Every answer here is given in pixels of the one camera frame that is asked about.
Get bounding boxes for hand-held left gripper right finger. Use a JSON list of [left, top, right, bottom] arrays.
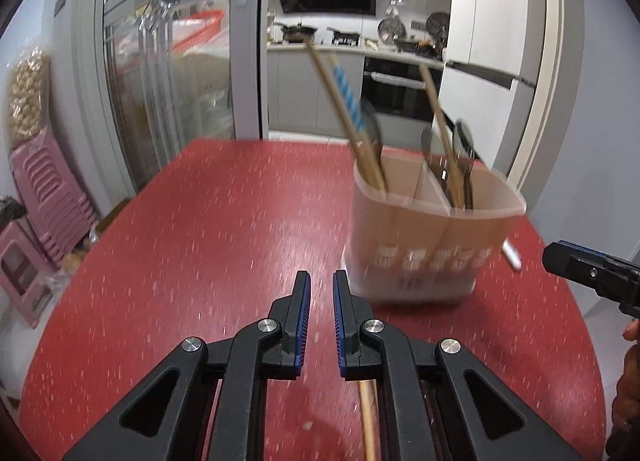
[[332, 269, 583, 461]]

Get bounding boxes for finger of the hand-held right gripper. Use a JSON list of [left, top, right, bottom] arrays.
[[559, 239, 640, 272], [543, 242, 640, 307]]

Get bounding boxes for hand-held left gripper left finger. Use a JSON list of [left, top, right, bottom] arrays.
[[62, 270, 312, 461]]

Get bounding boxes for plain wooden chopstick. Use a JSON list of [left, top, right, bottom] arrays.
[[419, 64, 466, 209], [304, 40, 388, 194], [358, 380, 377, 461]]

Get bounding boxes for beige cutlery holder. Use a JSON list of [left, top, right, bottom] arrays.
[[342, 161, 528, 304]]

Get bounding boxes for brown translucent spoon black handle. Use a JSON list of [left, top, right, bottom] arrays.
[[451, 118, 477, 209], [359, 97, 385, 154], [420, 127, 437, 164]]

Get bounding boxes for blue patterned chopstick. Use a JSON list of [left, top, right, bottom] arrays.
[[330, 55, 386, 189]]

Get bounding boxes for person's right hand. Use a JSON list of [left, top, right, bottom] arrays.
[[605, 319, 640, 457]]

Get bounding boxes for grey kitchen cabinets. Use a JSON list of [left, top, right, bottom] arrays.
[[267, 48, 365, 134]]

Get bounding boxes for crumpled plastic bag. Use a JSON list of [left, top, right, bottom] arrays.
[[62, 226, 101, 272]]

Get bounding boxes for black built-in oven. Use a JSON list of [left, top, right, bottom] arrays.
[[361, 57, 446, 124]]

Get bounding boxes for sliding glass door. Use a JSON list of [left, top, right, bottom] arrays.
[[70, 0, 268, 192]]

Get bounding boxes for white refrigerator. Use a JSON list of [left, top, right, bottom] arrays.
[[442, 0, 551, 92]]

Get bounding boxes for stack of pink stools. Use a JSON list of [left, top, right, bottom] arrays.
[[10, 138, 101, 269]]

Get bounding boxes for round black strainer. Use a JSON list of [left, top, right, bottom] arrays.
[[426, 12, 448, 39]]

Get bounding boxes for single pink stool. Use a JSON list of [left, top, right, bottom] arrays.
[[0, 221, 51, 329]]

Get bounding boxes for black wok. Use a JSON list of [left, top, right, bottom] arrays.
[[277, 23, 318, 42]]

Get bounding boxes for round metal rack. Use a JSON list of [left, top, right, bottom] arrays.
[[377, 11, 408, 42]]

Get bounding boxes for red plastic basket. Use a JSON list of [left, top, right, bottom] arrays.
[[172, 11, 223, 49]]

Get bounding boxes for black bag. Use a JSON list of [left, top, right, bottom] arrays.
[[0, 196, 26, 229]]

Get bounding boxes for bag of round snacks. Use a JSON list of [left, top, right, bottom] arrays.
[[5, 48, 51, 146]]

